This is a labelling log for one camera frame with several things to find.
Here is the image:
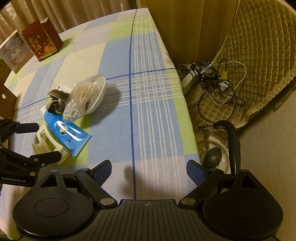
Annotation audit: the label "white cable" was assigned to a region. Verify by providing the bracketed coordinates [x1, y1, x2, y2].
[206, 60, 247, 105]

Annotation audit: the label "blue cream tube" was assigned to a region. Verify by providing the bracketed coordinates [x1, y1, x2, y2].
[41, 105, 91, 158]

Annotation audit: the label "plaid tablecloth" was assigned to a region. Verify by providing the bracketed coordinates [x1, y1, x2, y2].
[0, 7, 202, 240]

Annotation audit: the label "glass kettle with black handle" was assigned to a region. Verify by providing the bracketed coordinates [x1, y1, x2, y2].
[197, 120, 241, 175]

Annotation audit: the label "white plastic rice spoon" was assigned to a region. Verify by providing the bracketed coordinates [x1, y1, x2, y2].
[56, 77, 107, 115]

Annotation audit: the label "white humidifier box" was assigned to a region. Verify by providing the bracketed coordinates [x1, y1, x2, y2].
[1, 29, 34, 73]

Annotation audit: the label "dark hair scrunchie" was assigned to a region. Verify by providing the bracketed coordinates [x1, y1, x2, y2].
[46, 89, 69, 115]

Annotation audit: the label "red gift box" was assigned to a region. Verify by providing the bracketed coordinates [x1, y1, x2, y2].
[22, 17, 63, 62]

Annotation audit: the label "quilted beige cover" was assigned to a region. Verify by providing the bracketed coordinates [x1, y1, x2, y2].
[185, 1, 295, 130]

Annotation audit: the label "cotton swab bag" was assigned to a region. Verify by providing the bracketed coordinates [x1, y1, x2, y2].
[62, 74, 106, 123]

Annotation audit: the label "brown storage box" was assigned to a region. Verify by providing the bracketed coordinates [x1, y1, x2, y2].
[0, 83, 16, 120]

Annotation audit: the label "beige curtain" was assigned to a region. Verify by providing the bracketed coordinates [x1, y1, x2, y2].
[1, 0, 141, 42]

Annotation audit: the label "black cooling fan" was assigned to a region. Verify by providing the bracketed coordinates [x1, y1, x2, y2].
[192, 62, 220, 81]

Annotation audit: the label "white plastic clip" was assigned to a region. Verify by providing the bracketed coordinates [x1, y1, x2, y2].
[32, 124, 70, 165]

